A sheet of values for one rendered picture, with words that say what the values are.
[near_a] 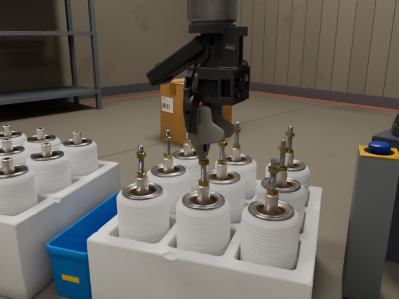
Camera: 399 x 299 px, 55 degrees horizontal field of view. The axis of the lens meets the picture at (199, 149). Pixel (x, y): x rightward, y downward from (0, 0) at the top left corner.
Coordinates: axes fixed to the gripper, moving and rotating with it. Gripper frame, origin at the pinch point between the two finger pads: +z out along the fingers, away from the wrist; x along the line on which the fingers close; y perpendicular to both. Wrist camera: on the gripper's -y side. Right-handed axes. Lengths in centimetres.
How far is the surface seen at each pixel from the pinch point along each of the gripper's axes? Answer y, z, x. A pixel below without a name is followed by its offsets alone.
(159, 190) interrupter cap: -8.1, 9.0, -0.3
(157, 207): -6.6, 10.7, -3.6
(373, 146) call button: 25.7, 1.7, 21.5
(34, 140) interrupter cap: -57, 9, 14
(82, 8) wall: -205, -38, 193
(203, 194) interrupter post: 1.3, 7.7, -0.9
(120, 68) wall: -195, 12, 223
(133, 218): -9.9, 12.3, -6.2
